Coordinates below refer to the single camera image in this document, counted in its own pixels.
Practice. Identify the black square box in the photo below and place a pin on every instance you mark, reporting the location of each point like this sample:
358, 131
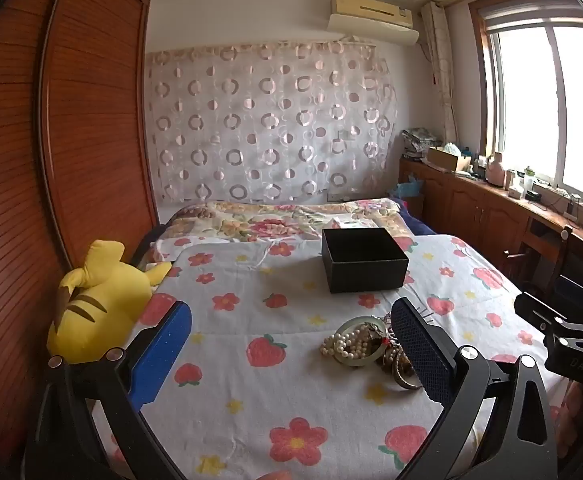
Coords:
366, 272

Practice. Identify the cream wall air conditioner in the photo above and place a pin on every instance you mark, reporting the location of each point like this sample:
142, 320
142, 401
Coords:
371, 17

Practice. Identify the pale green jade bangle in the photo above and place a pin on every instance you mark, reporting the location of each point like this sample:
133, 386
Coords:
359, 321

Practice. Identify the dark metal bangles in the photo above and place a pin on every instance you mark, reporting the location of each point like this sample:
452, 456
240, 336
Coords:
401, 367

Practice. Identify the white plastic bottle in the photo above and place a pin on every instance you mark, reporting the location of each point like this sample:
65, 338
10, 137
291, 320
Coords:
528, 185

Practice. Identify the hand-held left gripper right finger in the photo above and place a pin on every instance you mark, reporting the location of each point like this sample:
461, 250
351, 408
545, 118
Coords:
421, 355

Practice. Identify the wooden chair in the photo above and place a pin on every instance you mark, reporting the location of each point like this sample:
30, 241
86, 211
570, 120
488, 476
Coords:
564, 255

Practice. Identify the brown cardboard box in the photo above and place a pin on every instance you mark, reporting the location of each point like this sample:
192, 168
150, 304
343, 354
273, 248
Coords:
444, 160

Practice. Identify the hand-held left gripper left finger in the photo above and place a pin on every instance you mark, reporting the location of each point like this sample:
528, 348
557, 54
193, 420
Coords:
164, 347

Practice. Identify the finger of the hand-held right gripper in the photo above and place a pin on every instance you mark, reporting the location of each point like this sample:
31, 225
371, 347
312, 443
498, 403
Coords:
579, 347
576, 291

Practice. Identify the pink ceramic jar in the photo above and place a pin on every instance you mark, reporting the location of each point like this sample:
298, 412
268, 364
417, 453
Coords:
495, 172

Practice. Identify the floral quilt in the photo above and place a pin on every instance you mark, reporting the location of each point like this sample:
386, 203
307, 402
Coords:
271, 222

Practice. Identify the stack of magazines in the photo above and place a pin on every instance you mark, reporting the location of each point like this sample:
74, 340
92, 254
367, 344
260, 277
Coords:
421, 142

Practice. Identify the dark blue blanket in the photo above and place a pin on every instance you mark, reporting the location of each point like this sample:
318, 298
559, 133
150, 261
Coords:
419, 217

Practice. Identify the blue plastic bag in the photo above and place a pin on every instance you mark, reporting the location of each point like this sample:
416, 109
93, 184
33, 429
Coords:
407, 187

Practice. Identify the yellow plush toy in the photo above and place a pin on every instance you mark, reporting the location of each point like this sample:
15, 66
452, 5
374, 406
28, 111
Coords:
101, 305

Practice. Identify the long wooden cabinet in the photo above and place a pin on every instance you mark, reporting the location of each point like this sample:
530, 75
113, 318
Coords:
476, 210

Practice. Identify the bundled patterned window curtain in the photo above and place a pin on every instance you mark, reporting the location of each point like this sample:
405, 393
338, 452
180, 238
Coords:
441, 70

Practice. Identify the wooden-framed window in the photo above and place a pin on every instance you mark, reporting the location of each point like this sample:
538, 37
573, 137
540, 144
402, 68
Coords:
536, 100

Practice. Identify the strawberry print bedsheet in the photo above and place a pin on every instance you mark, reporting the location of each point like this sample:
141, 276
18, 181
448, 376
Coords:
281, 385

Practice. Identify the brown wooden wardrobe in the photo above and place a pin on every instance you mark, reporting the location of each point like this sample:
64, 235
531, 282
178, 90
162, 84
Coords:
86, 135

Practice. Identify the sheer circle-patterned curtain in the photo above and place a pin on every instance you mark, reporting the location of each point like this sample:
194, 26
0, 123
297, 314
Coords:
271, 120

